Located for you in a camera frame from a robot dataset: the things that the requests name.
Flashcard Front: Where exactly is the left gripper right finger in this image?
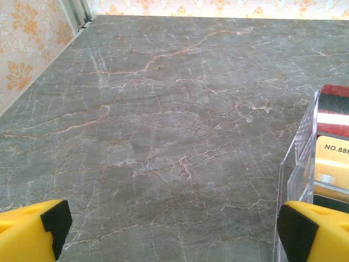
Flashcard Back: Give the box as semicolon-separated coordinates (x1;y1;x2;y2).
276;200;349;262

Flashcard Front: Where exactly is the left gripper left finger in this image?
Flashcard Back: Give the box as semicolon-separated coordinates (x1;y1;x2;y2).
0;199;73;262

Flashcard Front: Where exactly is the dark green card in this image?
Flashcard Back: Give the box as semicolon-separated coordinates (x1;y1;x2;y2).
312;194;349;214

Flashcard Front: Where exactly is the yellow card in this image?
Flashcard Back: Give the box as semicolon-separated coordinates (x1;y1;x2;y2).
310;135;349;196

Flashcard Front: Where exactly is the aluminium frame post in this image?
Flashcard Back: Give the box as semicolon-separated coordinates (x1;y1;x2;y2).
59;0;93;35

